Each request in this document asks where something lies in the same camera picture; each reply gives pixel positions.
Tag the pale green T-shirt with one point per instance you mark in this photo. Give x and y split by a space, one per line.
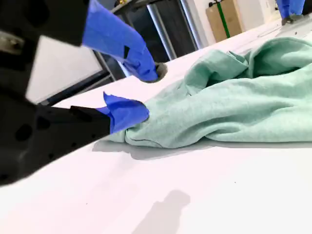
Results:
219 109

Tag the brown cardboard box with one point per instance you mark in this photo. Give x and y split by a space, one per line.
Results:
234 19

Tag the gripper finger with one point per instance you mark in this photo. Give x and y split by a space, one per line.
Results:
124 114
109 34

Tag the green stick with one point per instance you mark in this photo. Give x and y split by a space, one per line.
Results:
223 19

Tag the shiny metal pole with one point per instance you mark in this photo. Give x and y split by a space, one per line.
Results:
192 24
161 31

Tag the white flat panel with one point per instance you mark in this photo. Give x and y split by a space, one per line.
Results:
61 68

